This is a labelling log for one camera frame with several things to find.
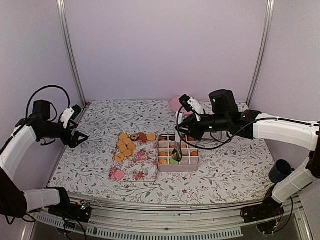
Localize chocolate sprinkle donut cookie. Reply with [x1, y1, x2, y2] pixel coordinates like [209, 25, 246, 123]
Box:
[130, 133, 140, 142]

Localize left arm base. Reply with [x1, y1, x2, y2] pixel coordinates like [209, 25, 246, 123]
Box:
[48, 187, 92, 223]

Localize pink round cookie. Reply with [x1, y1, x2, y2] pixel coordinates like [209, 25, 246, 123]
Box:
[113, 170, 125, 181]

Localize compartment tin box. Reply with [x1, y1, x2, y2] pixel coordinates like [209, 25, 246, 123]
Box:
[156, 133, 200, 173]

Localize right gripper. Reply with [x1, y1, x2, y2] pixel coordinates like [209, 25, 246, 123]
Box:
[175, 112, 230, 141]

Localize dark blue cup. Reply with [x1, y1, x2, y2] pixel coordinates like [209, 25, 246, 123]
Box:
[268, 159, 295, 184]

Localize floral tablecloth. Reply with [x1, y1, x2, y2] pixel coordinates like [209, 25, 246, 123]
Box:
[48, 100, 275, 205]

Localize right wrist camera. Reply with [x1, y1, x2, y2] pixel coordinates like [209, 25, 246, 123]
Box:
[179, 94, 205, 122]

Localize right aluminium post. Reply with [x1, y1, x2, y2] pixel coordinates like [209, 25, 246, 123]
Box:
[246, 0, 275, 107]

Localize aluminium post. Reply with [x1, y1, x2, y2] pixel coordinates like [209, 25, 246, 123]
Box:
[246, 0, 275, 107]
[56, 0, 87, 107]

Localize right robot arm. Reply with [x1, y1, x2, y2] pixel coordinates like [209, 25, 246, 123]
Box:
[175, 89, 320, 218]

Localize green sandwich cookie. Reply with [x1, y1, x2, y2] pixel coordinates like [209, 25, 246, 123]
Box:
[169, 158, 179, 165]

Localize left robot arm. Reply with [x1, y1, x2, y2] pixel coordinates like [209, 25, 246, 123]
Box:
[0, 85, 89, 219]

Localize metal tin lid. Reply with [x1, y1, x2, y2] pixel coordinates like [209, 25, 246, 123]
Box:
[202, 131, 223, 141]

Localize floral cookie tray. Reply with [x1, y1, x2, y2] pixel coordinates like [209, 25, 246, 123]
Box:
[109, 132, 158, 182]

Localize left aluminium post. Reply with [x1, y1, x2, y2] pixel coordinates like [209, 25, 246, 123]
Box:
[56, 0, 87, 107]

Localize front aluminium rail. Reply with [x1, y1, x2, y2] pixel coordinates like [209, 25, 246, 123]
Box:
[21, 196, 313, 240]

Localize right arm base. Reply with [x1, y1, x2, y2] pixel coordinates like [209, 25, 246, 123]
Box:
[240, 198, 285, 223]

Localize round cream sandwich cookie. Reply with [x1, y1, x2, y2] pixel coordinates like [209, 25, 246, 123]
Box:
[159, 159, 168, 165]

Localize metal tongs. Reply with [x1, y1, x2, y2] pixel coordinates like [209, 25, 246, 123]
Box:
[172, 111, 183, 162]

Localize pink plate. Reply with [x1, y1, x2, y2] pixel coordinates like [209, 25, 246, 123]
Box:
[169, 95, 192, 116]

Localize round biscuit top right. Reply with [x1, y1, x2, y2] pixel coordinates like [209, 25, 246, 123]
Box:
[146, 133, 157, 142]

